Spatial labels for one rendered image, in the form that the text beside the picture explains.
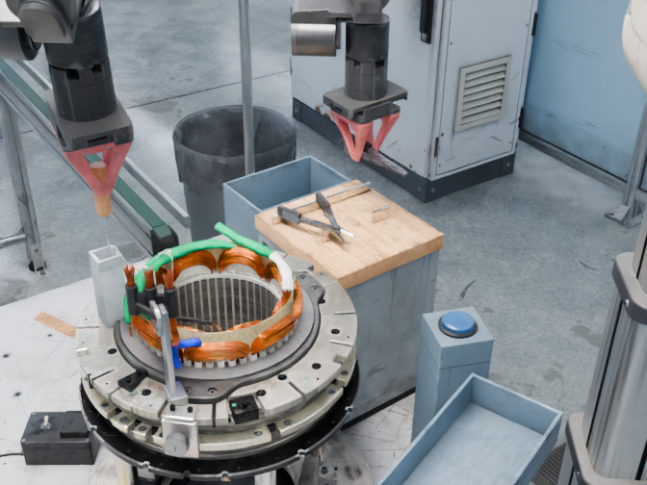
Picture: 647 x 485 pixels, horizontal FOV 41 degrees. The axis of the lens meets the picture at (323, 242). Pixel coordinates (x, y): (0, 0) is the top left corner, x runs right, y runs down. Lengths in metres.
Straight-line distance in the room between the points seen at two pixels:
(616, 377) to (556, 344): 1.78
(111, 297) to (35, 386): 0.48
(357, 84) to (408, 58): 2.16
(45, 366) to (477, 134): 2.34
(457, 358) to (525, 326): 1.77
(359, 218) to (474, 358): 0.28
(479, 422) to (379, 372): 0.33
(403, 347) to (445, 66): 2.04
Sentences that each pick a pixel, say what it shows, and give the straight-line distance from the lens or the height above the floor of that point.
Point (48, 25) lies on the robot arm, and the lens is 0.78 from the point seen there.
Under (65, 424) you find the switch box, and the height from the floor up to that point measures 0.84.
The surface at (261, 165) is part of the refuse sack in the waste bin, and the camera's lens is 2.58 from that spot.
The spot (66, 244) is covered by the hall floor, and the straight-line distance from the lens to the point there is 3.28.
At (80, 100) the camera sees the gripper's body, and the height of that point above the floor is 1.38.
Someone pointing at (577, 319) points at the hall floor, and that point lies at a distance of 2.93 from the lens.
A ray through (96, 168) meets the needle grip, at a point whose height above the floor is 1.29.
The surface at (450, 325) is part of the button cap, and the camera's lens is 1.10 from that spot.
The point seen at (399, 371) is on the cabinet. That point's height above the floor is 0.84.
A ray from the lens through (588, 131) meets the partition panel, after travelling 3.57.
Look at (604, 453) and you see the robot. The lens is 1.10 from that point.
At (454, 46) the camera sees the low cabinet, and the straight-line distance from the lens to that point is 3.23.
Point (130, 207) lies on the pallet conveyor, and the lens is 1.93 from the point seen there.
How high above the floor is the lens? 1.71
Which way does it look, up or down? 32 degrees down
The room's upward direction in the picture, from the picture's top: 1 degrees clockwise
